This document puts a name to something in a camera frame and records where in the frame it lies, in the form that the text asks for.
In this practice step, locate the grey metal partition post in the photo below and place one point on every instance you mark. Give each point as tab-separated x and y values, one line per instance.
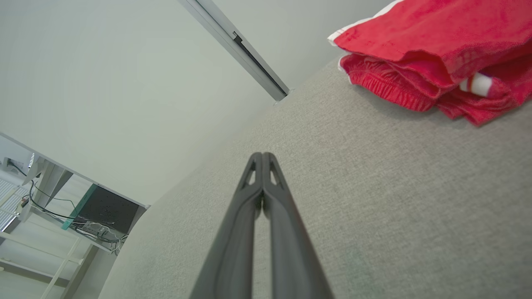
226	37

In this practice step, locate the red shorts with white bands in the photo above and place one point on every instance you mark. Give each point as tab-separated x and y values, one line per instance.
415	33

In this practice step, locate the white desk frame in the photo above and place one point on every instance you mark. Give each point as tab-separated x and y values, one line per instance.
50	182

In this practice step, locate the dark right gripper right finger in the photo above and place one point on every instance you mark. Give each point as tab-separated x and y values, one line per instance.
291	249

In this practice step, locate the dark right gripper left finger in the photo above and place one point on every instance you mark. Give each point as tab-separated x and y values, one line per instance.
232	249

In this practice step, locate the black computer box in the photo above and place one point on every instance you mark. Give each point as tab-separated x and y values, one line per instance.
108	209

